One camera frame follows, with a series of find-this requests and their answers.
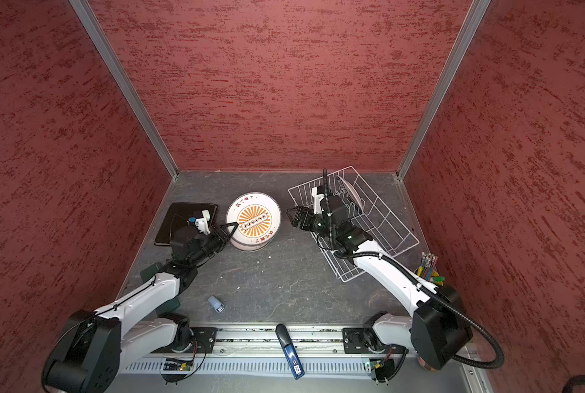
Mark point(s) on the round patterned plate front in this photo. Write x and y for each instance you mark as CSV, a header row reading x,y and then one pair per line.
x,y
250,244

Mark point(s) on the dark brown square plate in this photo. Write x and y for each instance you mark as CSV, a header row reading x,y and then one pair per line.
x,y
179,215

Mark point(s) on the right aluminium corner post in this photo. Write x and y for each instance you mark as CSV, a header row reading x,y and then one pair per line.
x,y
471,23

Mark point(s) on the white wire dish rack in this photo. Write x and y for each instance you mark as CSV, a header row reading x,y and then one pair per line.
x,y
376,229

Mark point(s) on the blue black handheld tool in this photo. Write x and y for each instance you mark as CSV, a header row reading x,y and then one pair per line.
x,y
290,353

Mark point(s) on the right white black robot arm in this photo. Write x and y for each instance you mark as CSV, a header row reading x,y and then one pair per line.
x,y
435,332

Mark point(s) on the dark green block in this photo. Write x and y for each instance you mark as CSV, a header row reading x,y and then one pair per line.
x,y
168,306

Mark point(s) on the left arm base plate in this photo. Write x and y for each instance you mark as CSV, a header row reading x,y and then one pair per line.
x,y
203,342

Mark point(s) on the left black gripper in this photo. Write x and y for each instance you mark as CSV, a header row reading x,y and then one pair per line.
x,y
221,234

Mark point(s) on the right small circuit board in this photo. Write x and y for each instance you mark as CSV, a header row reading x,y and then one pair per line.
x,y
381,370

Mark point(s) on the small light blue object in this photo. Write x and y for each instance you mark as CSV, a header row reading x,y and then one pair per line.
x,y
216,304

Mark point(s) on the yellow pen cup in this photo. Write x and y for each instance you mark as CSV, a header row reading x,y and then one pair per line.
x,y
427,269

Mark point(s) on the left small circuit board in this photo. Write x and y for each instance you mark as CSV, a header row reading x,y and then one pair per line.
x,y
172,365

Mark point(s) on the wrist white camera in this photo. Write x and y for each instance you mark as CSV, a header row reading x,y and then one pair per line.
x,y
317,194
202,223

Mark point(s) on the round patterned plate back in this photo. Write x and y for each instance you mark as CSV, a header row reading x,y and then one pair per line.
x,y
350,193

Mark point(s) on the round patterned plate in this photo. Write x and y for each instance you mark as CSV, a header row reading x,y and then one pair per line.
x,y
257,214
350,193
250,244

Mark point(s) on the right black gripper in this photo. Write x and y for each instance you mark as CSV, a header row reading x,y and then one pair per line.
x,y
302,212

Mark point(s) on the aluminium front rail frame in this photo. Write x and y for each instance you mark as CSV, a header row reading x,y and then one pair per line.
x,y
255,351

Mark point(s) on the left aluminium corner post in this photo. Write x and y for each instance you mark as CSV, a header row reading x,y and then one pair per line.
x,y
90,22

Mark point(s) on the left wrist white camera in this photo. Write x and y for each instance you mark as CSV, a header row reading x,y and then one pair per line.
x,y
202,223

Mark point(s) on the small circuit board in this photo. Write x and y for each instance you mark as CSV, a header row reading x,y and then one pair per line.
x,y
381,370
172,365

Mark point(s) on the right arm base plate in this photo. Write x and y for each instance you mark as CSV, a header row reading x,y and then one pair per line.
x,y
355,340

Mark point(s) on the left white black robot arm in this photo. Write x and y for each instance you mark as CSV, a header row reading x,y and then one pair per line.
x,y
97,345

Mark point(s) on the aluminium corner post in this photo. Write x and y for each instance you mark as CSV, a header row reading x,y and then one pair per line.
x,y
471,23
90,22

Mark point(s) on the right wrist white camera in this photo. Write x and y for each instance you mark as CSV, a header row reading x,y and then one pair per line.
x,y
317,194

